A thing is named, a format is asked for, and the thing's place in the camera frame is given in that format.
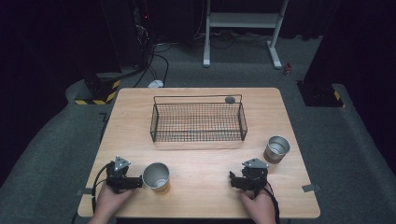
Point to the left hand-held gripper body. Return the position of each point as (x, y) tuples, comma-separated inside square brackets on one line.
[(117, 180)]

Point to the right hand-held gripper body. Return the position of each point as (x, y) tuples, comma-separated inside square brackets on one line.
[(254, 178)]

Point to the orange-labelled tin can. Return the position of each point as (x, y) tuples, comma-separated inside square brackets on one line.
[(156, 180)]

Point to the person's left hand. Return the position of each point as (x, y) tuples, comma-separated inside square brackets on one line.
[(109, 202)]

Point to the person's right hand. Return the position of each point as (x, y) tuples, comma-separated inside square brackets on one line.
[(259, 207)]

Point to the grey tape strip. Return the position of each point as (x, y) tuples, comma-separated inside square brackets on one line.
[(85, 191), (311, 187)]

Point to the brown-labelled tin can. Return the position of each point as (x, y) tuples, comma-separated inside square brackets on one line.
[(276, 150)]

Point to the grey round disc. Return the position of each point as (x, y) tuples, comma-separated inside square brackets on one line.
[(230, 100)]

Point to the black yellow striped base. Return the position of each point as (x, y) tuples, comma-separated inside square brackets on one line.
[(100, 90), (322, 94)]

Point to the white power strip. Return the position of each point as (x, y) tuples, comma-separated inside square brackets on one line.
[(155, 83)]

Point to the small red object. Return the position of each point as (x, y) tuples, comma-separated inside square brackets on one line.
[(288, 69)]

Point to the black computer tower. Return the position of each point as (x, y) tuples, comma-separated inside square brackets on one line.
[(140, 31)]

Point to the white metal stand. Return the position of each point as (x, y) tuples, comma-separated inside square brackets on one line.
[(243, 20)]

